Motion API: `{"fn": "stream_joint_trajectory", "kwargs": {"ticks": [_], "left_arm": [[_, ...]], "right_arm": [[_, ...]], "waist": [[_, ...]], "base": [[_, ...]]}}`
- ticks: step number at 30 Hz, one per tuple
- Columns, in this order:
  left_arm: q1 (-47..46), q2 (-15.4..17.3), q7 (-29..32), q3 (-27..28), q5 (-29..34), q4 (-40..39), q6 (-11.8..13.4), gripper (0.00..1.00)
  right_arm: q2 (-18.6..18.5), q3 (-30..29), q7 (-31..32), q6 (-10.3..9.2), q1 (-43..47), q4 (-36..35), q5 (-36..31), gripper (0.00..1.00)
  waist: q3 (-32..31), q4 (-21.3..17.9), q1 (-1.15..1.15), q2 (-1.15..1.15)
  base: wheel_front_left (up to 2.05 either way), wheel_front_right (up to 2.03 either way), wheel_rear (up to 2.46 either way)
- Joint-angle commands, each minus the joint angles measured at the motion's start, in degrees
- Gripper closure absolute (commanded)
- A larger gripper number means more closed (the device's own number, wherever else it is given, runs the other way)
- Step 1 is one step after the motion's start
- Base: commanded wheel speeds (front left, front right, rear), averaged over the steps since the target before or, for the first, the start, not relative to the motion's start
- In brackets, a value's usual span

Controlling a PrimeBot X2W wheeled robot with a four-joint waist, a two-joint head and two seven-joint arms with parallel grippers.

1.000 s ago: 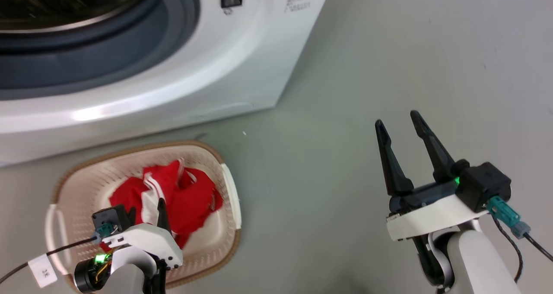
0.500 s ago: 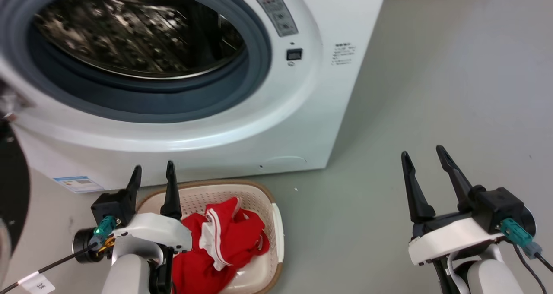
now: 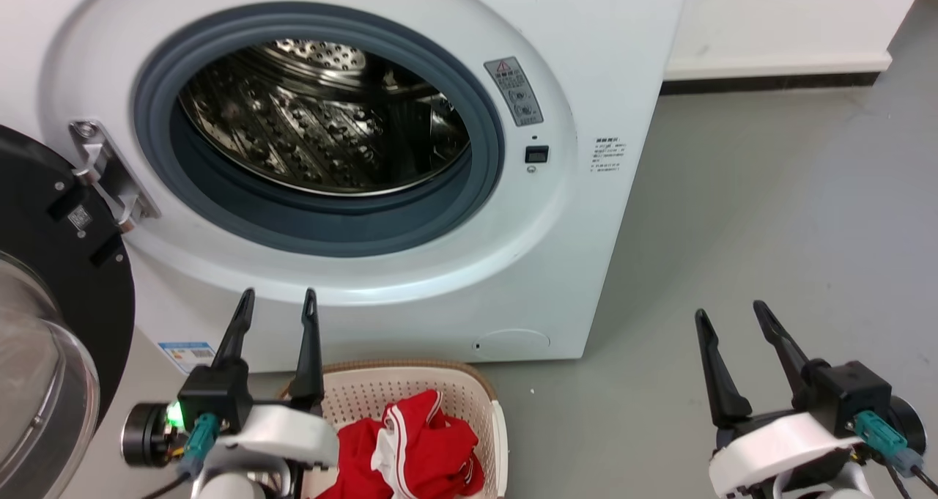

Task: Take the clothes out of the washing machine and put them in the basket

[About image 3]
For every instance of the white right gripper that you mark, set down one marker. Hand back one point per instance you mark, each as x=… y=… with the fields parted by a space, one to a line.
x=769 y=448

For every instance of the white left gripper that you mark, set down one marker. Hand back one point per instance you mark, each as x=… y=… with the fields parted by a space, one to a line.
x=293 y=433

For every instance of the red garment with white trim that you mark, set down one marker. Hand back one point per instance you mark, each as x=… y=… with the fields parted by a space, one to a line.
x=440 y=444

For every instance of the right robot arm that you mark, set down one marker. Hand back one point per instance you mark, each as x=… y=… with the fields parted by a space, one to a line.
x=843 y=486

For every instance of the cream perforated laundry basket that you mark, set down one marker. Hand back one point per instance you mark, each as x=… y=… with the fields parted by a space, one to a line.
x=366 y=396

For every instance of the black round washer door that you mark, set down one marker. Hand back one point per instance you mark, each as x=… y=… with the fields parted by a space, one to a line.
x=66 y=279

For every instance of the stainless steel washing machine drum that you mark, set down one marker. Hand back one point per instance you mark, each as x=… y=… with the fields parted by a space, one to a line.
x=308 y=132

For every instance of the blue energy label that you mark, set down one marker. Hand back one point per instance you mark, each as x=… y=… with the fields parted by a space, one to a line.
x=187 y=356

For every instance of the teal plug on left wrist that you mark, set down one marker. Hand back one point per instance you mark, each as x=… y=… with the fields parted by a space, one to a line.
x=200 y=437

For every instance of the teal plug on wrist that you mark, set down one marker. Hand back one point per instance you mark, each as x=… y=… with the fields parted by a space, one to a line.
x=883 y=437
x=200 y=437

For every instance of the grey rubber door gasket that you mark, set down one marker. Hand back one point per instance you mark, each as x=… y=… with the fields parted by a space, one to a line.
x=330 y=231

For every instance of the teal plug on right wrist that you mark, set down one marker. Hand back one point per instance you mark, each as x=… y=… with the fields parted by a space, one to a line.
x=883 y=437

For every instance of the white front-load washing machine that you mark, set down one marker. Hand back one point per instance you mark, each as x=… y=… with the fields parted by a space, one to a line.
x=571 y=264

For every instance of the white QR code label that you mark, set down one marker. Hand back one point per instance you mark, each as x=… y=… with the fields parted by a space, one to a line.
x=80 y=217

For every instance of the clear glass door bowl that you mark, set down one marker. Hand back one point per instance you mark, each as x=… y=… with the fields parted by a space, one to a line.
x=37 y=382

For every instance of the round white filter cover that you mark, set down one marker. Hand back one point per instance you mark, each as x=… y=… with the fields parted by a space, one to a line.
x=511 y=344

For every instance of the silver metal door hinge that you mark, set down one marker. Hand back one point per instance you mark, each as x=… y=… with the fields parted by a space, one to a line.
x=110 y=169

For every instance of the small printed text label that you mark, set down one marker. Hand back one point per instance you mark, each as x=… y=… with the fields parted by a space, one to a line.
x=608 y=154

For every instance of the black door latch socket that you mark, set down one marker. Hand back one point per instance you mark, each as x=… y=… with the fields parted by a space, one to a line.
x=536 y=154

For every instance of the grey warning sticker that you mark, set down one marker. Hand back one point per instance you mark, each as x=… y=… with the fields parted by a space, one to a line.
x=514 y=92

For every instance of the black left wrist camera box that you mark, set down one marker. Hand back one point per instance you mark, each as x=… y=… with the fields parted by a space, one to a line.
x=212 y=393

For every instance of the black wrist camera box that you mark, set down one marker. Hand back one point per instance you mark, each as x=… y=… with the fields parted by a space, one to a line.
x=850 y=396
x=212 y=393

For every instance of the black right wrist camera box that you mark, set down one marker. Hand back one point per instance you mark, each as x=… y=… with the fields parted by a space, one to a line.
x=850 y=396

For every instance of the white wall ledge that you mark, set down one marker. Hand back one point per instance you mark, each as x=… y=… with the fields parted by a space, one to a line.
x=777 y=65

